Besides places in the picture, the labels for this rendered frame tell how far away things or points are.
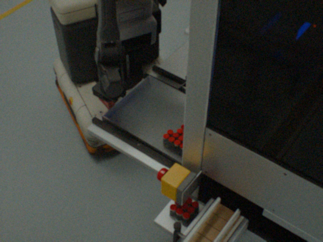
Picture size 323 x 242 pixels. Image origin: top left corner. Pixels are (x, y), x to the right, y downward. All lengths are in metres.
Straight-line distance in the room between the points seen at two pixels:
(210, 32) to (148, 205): 1.59
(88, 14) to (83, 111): 0.51
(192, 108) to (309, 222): 0.40
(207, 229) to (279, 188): 0.25
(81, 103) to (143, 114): 0.96
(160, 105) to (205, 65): 0.65
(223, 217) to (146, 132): 0.42
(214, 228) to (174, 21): 2.47
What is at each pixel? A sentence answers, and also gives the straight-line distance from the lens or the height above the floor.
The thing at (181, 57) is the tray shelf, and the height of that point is 0.88.
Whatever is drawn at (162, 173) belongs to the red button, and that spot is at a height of 1.01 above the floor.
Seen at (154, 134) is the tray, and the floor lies 0.88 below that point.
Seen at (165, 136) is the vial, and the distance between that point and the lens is 1.51.
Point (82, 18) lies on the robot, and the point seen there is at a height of 0.71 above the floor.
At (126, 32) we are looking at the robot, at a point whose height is 0.79.
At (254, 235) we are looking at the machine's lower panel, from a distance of 1.39.
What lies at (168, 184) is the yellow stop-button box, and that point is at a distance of 1.27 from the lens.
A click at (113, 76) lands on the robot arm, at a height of 1.12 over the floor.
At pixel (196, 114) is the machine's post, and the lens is 1.16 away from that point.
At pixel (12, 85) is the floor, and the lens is 3.19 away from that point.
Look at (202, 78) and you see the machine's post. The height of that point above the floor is 1.36.
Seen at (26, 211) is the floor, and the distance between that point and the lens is 2.53.
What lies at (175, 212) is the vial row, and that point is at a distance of 1.36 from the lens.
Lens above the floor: 2.07
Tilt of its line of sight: 47 degrees down
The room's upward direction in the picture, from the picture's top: straight up
